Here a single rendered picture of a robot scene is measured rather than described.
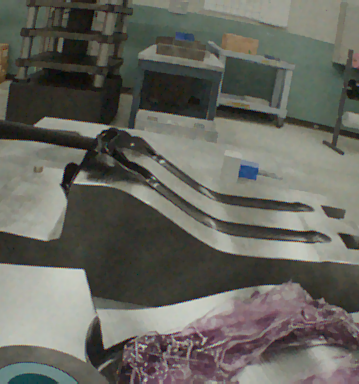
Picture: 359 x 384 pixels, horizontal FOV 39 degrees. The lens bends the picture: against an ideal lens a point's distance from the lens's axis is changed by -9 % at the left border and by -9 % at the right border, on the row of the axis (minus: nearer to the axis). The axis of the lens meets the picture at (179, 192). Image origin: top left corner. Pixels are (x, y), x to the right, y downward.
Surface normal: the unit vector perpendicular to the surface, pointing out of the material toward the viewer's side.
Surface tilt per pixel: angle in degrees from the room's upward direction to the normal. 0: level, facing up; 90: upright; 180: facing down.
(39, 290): 0
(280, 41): 90
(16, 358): 0
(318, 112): 90
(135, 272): 90
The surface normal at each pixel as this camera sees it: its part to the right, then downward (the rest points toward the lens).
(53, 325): 0.17, -0.94
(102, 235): -0.02, 0.32
